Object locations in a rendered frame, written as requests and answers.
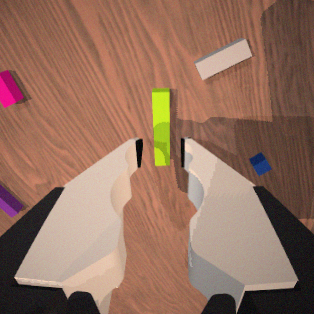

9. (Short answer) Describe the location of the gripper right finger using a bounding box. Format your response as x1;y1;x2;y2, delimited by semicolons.
181;137;314;314

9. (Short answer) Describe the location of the small blue block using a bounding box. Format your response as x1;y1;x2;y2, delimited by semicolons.
249;152;271;176

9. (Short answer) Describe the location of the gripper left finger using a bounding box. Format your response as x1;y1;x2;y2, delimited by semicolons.
0;137;143;314

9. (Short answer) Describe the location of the lime green rod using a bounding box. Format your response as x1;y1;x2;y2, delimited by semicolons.
152;88;170;166

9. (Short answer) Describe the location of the purple rod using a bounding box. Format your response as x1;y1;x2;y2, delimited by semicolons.
0;185;24;218

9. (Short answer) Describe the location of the magenta rectangular block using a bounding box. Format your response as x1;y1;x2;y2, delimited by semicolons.
0;70;24;108

